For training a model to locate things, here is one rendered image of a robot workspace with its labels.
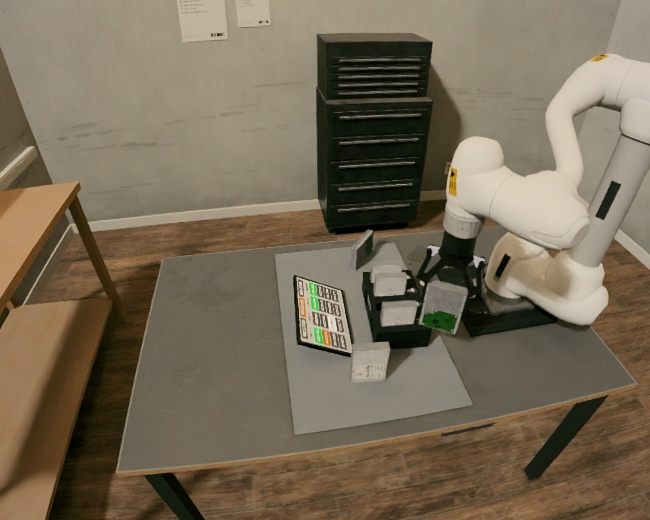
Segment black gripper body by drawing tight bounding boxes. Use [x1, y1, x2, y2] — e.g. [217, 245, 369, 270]
[438, 230, 477, 269]

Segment grey flat mat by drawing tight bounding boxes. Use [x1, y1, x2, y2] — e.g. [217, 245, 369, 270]
[275, 243, 473, 435]

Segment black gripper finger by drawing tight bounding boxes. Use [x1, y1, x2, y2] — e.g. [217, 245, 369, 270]
[457, 256, 485, 314]
[416, 244, 452, 303]

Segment white hard drive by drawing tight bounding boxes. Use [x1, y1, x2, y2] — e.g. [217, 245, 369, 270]
[350, 229, 374, 270]

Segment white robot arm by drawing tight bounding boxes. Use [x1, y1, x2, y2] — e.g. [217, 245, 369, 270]
[443, 54, 650, 325]

